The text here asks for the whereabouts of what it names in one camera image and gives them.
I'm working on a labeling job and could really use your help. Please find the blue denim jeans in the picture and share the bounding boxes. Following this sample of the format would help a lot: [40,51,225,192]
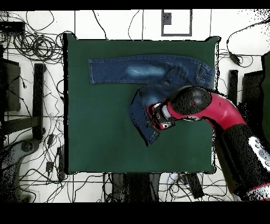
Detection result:
[88,54,216,147]

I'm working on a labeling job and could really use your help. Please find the flat black box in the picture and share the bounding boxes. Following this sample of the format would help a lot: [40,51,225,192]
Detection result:
[0,21,26,34]

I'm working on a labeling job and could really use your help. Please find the dark green table cloth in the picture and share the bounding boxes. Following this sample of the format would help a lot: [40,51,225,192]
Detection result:
[63,33,220,175]

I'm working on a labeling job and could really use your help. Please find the black rectangular box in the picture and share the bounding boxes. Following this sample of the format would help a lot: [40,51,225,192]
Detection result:
[185,172,205,199]

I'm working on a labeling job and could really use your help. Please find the black stand foot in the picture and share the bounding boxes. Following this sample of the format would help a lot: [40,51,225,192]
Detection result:
[227,69,238,102]
[3,63,46,141]

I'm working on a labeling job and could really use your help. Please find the dark box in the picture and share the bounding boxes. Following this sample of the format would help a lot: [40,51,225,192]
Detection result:
[241,70,264,119]
[0,58,22,113]

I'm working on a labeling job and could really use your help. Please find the black power strip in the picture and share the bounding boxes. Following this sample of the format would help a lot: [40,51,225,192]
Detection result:
[56,145,65,181]

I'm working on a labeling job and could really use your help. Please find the green cloth sheet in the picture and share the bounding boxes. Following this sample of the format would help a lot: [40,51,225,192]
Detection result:
[261,50,270,148]

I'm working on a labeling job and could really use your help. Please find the grey office chair base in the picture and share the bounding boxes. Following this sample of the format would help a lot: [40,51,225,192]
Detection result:
[0,138,41,203]

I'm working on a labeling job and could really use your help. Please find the grey square frame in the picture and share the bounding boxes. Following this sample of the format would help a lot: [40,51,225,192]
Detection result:
[161,9,193,37]

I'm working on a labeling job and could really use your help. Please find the coil of black cables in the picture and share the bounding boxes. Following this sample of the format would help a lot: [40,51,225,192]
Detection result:
[12,31,64,64]

